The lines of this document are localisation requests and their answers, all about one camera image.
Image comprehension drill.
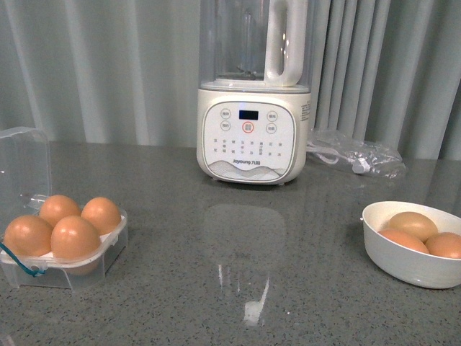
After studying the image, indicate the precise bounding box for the brown egg back right box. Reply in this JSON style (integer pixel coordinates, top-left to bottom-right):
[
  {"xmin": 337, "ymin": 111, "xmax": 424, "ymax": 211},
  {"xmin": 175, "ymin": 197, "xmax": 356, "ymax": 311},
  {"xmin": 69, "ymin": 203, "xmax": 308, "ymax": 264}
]
[{"xmin": 81, "ymin": 197, "xmax": 121, "ymax": 236}]

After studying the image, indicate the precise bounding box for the brown egg box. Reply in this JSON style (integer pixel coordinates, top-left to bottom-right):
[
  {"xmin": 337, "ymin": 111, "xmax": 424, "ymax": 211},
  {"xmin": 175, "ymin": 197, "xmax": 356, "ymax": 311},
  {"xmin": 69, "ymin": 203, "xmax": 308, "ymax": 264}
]
[
  {"xmin": 81, "ymin": 197, "xmax": 121, "ymax": 236},
  {"xmin": 4, "ymin": 215, "xmax": 53, "ymax": 257},
  {"xmin": 39, "ymin": 195, "xmax": 81, "ymax": 227}
]

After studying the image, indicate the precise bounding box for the brown egg back left box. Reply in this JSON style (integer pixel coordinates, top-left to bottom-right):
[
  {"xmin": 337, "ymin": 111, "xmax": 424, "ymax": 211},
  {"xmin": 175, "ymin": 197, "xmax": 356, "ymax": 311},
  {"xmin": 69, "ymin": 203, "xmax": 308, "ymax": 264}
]
[{"xmin": 39, "ymin": 195, "xmax": 81, "ymax": 227}]

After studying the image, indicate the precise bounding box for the pale brown egg back in bowl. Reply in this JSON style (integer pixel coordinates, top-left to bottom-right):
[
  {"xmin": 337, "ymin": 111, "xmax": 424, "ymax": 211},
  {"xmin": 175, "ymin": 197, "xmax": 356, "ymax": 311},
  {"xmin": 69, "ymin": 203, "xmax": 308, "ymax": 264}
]
[{"xmin": 387, "ymin": 211, "xmax": 439, "ymax": 243}]

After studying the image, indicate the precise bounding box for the clear plastic egg box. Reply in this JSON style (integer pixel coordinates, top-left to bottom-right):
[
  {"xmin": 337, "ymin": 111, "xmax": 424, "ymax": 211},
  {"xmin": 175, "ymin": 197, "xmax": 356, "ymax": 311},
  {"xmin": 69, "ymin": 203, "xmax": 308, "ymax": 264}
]
[{"xmin": 1, "ymin": 127, "xmax": 128, "ymax": 291}]

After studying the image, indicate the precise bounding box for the brown egg front left box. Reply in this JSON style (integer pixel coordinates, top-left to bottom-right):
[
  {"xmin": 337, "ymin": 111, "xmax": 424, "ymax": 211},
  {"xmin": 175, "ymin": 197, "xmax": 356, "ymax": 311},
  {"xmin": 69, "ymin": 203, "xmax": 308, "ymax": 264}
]
[{"xmin": 4, "ymin": 215, "xmax": 53, "ymax": 257}]

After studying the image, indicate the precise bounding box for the brown egg front in bowl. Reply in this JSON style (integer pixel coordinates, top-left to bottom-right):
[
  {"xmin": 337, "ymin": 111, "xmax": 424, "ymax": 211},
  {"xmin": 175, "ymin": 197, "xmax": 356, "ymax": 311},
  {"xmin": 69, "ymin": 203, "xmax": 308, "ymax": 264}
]
[{"xmin": 425, "ymin": 232, "xmax": 461, "ymax": 260}]

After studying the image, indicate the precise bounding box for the white Joyoung blender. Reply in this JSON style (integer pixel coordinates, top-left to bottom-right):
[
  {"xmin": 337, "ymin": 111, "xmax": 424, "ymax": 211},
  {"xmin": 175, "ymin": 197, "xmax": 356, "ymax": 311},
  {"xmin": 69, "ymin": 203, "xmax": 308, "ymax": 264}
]
[{"xmin": 197, "ymin": 1, "xmax": 310, "ymax": 185}]

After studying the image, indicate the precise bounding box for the clear plastic bag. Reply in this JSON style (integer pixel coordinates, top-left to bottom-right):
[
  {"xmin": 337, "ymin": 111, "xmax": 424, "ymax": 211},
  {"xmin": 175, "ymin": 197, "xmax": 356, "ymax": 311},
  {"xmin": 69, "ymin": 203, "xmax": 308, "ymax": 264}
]
[{"xmin": 306, "ymin": 129, "xmax": 406, "ymax": 179}]

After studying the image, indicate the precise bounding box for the grey curtain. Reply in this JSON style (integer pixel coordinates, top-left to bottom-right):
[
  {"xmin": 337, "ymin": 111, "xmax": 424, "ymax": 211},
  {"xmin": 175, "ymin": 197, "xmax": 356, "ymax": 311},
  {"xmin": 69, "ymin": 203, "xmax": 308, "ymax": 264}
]
[{"xmin": 1, "ymin": 1, "xmax": 460, "ymax": 160}]

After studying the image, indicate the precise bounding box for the teal rubber band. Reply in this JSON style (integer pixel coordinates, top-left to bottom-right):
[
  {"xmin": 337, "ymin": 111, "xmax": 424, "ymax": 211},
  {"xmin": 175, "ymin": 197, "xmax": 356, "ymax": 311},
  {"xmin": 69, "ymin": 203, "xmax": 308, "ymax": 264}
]
[{"xmin": 0, "ymin": 243, "xmax": 46, "ymax": 278}]

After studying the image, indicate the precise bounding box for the white bowl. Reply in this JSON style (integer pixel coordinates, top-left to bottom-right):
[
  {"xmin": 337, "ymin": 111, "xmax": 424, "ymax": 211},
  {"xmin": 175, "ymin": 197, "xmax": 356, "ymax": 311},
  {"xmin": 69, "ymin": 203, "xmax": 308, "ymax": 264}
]
[{"xmin": 362, "ymin": 201, "xmax": 460, "ymax": 289}]

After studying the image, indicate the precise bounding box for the white power cable with plug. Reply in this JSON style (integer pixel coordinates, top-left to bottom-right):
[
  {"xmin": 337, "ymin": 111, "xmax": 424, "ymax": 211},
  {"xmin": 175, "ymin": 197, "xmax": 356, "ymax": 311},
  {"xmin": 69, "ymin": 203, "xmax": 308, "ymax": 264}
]
[{"xmin": 305, "ymin": 141, "xmax": 370, "ymax": 175}]

